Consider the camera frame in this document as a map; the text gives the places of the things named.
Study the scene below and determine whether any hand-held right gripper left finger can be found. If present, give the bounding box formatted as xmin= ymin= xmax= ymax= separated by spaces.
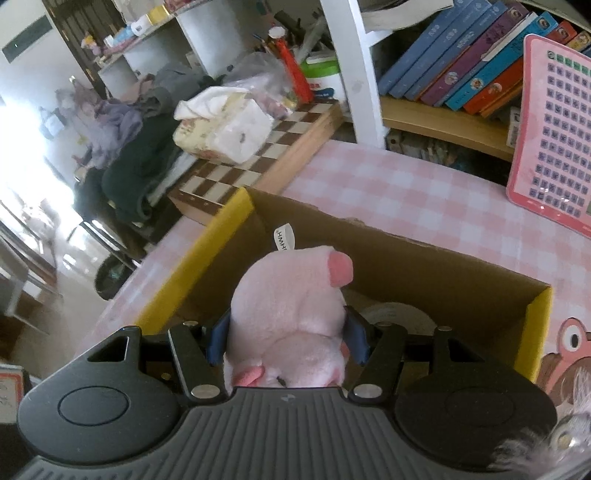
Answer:
xmin=85 ymin=310 xmax=232 ymax=401

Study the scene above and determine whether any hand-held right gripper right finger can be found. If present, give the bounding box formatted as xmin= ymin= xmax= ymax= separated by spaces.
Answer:
xmin=344 ymin=305 xmax=502 ymax=401

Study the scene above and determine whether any grey tape roll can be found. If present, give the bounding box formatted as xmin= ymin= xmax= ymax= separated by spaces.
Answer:
xmin=360 ymin=302 xmax=437 ymax=335

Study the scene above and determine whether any pink plush toy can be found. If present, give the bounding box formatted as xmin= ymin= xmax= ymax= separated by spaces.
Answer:
xmin=223 ymin=223 xmax=354 ymax=388

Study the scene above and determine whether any yellow cardboard box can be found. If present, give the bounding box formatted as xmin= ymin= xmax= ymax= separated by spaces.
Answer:
xmin=134 ymin=187 xmax=553 ymax=384

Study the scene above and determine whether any black waste bin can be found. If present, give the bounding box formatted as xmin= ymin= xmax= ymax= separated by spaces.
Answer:
xmin=95 ymin=255 xmax=139 ymax=302

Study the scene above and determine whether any wooden chessboard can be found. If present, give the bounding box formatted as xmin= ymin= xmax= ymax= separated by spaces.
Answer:
xmin=167 ymin=99 xmax=345 ymax=227

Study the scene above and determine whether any pile of clothes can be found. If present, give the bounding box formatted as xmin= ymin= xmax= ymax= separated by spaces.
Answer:
xmin=55 ymin=65 xmax=204 ymax=222

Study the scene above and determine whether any floral tissue pack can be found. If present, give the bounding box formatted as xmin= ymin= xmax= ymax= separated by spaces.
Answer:
xmin=172 ymin=85 xmax=278 ymax=165

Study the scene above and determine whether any grey furry plush toy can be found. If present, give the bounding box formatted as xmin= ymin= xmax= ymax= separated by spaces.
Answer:
xmin=489 ymin=364 xmax=591 ymax=480

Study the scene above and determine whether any white green jar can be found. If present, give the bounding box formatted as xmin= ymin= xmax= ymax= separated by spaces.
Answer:
xmin=300 ymin=53 xmax=342 ymax=100

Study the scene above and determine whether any clear plastic bag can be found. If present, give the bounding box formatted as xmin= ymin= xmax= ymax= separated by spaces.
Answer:
xmin=222 ymin=51 xmax=301 ymax=116

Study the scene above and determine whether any white bookshelf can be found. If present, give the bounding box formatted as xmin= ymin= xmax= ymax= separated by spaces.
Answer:
xmin=97 ymin=0 xmax=591 ymax=162

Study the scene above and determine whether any red toy pen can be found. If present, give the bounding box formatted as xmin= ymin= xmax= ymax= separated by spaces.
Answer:
xmin=269 ymin=25 xmax=314 ymax=104

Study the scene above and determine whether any pink learning tablet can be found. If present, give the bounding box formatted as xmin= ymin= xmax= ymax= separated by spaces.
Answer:
xmin=505 ymin=34 xmax=591 ymax=238

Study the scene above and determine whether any row of blue books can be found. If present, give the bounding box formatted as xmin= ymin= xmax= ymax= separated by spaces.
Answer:
xmin=379 ymin=0 xmax=591 ymax=118

